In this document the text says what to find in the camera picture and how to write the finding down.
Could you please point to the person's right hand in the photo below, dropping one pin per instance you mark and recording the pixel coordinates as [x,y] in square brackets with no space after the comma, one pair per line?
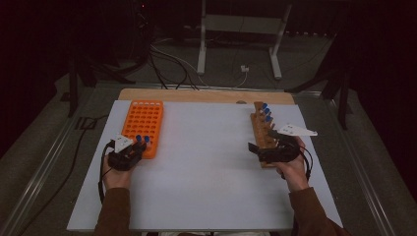
[295,173]

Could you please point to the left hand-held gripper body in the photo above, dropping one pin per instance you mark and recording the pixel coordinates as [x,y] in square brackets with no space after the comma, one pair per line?
[123,160]

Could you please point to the white metal stand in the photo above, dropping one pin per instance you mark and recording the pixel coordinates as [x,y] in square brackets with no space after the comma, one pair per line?
[242,24]

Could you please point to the blue-capped test tube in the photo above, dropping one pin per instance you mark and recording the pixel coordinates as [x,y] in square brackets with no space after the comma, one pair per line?
[138,138]
[264,106]
[146,139]
[268,118]
[267,111]

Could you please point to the dark equipment stand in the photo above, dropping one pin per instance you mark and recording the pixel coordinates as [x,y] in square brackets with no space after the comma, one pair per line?
[142,26]

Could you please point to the black metal stand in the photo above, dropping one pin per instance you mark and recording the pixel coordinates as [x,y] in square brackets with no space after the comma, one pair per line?
[342,98]
[73,85]

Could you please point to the metal floor rail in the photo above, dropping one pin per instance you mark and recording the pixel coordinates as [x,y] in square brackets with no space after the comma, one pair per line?
[360,170]
[39,170]

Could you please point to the white table mat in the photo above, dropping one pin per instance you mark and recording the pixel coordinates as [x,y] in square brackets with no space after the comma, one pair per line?
[203,170]

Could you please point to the wooden tube rack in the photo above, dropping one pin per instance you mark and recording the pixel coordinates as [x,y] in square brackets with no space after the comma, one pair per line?
[260,131]

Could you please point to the orange plastic tube rack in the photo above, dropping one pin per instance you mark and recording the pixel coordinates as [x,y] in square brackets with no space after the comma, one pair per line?
[142,121]

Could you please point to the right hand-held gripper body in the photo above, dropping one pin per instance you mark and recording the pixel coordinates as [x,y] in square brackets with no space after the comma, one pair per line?
[278,154]

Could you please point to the person's left hand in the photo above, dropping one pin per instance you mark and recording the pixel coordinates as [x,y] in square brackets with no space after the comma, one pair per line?
[116,179]

